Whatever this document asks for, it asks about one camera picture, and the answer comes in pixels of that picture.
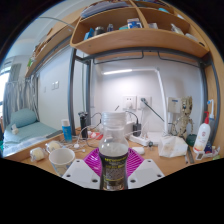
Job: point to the white power strip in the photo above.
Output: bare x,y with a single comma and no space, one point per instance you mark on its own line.
138,140

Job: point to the small white digital thermometer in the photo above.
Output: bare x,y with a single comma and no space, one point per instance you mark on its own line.
199,156

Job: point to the wooden shelf unit with items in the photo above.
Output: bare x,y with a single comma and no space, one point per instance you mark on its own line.
140,36

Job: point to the white wall box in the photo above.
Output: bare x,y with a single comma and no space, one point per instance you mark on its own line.
173,105

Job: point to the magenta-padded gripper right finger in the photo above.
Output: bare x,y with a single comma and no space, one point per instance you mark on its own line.
148,173

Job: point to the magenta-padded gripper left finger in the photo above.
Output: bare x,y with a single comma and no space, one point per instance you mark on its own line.
78,173

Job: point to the wooden wardrobe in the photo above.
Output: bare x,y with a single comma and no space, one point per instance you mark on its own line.
210,80

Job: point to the grey metal bed frame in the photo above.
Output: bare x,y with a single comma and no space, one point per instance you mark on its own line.
71,100

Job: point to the small white oval case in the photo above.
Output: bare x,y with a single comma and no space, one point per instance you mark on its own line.
138,150

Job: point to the white desk lamp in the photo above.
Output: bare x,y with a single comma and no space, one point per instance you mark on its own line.
116,71

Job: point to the plastic-wrapped round bun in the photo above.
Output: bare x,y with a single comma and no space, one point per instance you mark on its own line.
36,154
54,146

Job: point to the dark green round tin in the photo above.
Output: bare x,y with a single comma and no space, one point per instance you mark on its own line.
191,140

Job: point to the white light switch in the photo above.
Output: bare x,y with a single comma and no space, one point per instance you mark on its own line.
55,85

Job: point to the white wall socket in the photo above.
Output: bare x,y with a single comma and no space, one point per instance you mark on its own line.
146,105
129,102

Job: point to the teal bed mattress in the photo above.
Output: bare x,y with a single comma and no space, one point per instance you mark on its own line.
30,133

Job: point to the blue spray bottle white nozzle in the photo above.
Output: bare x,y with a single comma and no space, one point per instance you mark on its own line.
211,113

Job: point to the clear bottle with dark label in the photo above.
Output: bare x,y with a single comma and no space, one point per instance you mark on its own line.
113,160

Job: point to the grey curtain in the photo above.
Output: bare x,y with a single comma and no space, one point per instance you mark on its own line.
20,90

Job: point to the long wooden bed rail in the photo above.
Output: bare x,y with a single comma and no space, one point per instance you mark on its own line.
50,43

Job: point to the black electric shaver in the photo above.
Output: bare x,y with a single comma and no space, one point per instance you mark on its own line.
83,125

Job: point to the teal pillow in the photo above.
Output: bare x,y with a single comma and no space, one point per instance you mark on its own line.
22,117

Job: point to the blue tube with white cap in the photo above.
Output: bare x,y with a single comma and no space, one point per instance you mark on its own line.
66,131

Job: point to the white mug with blue map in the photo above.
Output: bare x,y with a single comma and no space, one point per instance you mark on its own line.
61,160

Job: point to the wooden tree creature figurine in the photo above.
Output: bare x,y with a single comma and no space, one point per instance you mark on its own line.
185,120

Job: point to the white pump bottle red top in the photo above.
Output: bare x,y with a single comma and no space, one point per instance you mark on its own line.
201,136

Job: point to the black charger block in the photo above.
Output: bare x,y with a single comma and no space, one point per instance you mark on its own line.
137,129

